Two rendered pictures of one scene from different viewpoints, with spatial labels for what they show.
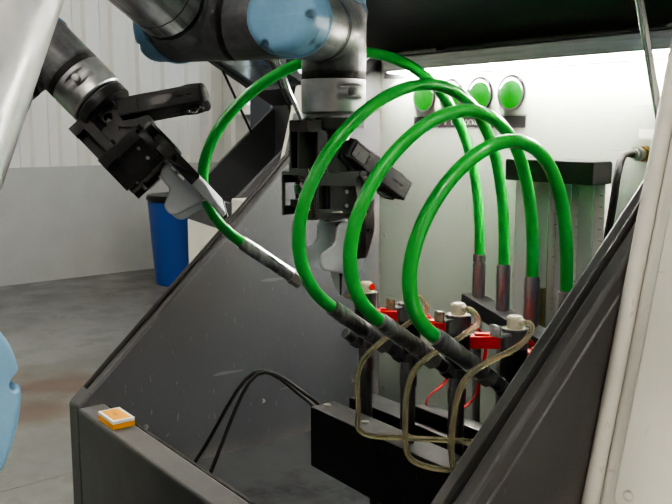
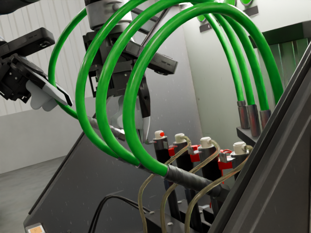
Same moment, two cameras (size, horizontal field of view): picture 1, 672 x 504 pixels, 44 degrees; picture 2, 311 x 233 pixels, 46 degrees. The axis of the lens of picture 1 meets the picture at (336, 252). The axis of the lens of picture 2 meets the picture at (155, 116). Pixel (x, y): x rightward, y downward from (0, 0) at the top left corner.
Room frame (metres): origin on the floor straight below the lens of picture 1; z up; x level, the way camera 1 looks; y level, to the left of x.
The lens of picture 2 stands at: (0.35, -0.18, 1.26)
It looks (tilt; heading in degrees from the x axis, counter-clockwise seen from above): 7 degrees down; 12
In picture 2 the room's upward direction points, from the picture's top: 11 degrees counter-clockwise
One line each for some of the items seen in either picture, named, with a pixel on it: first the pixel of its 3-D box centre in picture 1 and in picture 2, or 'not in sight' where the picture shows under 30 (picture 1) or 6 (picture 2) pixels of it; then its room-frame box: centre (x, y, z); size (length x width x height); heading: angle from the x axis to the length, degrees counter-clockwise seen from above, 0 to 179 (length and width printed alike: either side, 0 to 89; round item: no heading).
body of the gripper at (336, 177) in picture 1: (328, 169); (115, 63); (0.99, 0.01, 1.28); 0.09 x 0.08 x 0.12; 127
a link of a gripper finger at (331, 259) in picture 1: (339, 260); (132, 120); (0.98, 0.00, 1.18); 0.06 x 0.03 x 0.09; 127
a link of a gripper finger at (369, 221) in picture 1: (356, 221); (139, 93); (0.99, -0.02, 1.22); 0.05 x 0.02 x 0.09; 37
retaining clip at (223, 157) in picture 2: (504, 328); (231, 154); (0.82, -0.17, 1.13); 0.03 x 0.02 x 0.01; 127
